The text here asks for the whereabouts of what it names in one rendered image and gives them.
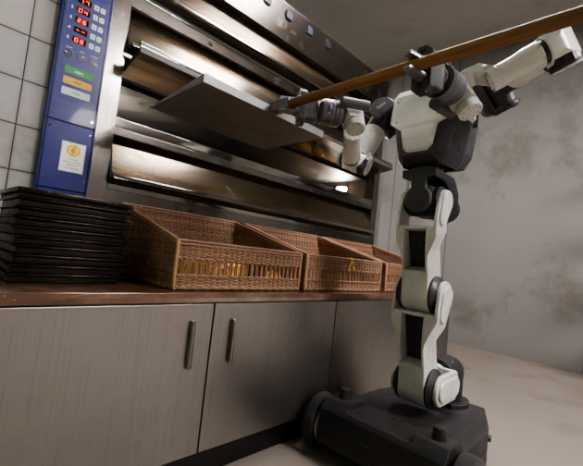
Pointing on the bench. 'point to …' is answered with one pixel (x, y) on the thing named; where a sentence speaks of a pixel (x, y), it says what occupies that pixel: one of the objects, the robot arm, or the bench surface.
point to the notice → (72, 157)
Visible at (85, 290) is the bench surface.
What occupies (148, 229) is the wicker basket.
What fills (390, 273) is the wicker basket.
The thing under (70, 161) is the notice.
